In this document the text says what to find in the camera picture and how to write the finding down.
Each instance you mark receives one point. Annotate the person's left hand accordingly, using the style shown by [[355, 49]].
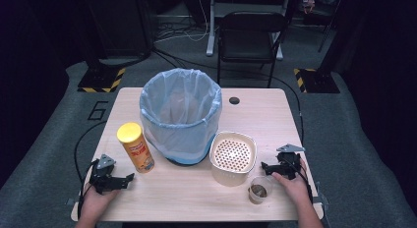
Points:
[[95, 203]]

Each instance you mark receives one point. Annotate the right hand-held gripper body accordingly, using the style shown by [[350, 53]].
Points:
[[290, 164]]

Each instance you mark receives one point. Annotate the clear plastic cup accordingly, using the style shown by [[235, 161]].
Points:
[[262, 197]]

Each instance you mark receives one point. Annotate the yellow chip can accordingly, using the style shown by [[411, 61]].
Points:
[[137, 149]]

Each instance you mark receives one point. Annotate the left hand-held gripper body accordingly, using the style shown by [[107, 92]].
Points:
[[102, 175]]

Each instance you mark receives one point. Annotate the black folding chair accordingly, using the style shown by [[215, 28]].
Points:
[[247, 38]]

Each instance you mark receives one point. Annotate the person's right hand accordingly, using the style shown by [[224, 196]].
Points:
[[296, 190]]

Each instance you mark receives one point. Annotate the trash bin with blue liner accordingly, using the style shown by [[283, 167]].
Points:
[[177, 136]]

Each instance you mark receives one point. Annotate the grey table clamp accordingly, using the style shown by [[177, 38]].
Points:
[[321, 198], [72, 201]]

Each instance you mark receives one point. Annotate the beige perforated strainer container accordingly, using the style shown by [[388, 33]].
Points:
[[232, 156]]

